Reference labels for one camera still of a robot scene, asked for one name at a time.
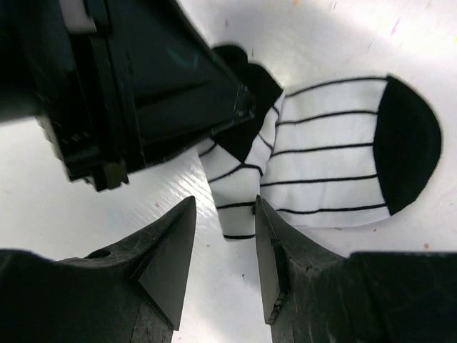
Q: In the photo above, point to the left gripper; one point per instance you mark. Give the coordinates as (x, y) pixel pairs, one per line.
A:
(137, 91)

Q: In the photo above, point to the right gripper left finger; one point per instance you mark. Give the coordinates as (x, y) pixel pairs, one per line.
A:
(130, 291)

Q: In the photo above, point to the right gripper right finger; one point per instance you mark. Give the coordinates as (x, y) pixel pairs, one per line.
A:
(310, 294)

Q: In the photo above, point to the white sock with black lines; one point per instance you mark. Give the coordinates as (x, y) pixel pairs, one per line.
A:
(342, 152)

